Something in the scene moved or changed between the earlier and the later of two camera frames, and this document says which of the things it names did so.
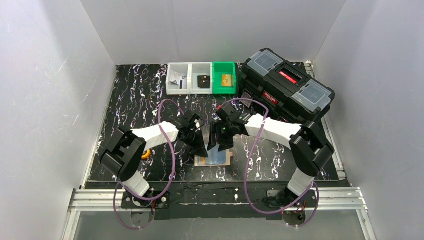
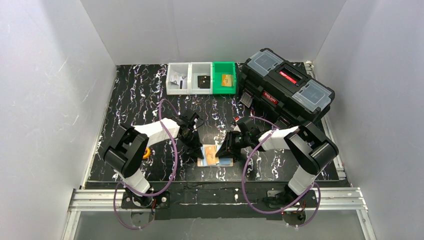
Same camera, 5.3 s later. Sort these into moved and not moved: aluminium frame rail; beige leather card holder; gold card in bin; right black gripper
Moved: right black gripper
Not moved: aluminium frame rail; beige leather card holder; gold card in bin
